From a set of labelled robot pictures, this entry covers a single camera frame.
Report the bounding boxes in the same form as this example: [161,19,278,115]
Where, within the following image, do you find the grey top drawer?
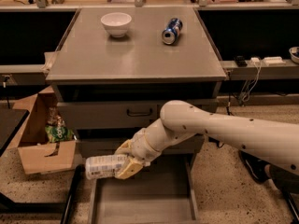
[56,98,219,130]

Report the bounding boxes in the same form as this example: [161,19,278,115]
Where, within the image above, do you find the clear plastic bottle white label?
[85,154,127,180]

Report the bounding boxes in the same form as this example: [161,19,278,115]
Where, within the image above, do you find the brown cardboard box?
[9,87,76,175]

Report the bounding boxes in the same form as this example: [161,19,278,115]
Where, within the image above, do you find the white power strip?
[250,56,286,66]

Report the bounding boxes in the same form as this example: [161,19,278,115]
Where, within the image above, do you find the green snack bag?
[45,125,73,143]

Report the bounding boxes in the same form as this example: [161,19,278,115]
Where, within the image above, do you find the black metal leg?
[60,164,83,224]
[282,191,299,224]

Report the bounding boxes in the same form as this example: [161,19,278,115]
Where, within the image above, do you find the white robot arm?
[116,100,299,179]

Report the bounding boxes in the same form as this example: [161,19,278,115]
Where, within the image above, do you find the small black box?
[235,56,247,67]

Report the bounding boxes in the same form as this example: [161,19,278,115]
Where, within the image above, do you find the grey middle drawer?
[77,135,205,158]

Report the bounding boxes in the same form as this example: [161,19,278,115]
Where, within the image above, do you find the black metal leg left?
[60,164,83,224]

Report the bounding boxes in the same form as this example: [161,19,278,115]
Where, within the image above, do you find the black metal leg right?
[282,191,299,224]

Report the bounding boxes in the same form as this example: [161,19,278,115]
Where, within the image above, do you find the blue soda can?
[162,18,183,45]

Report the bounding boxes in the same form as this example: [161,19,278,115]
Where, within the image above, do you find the grey metal drawer cabinet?
[45,6,227,170]

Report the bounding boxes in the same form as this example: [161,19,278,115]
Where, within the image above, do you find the grey open bottom drawer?
[88,155,200,224]

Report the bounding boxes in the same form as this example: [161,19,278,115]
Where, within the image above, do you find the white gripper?
[115,128,162,180]

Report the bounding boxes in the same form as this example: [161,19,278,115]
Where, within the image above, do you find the white ceramic bowl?
[101,12,132,37]

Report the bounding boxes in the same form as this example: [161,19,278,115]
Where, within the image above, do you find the black shoe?
[239,151,269,184]

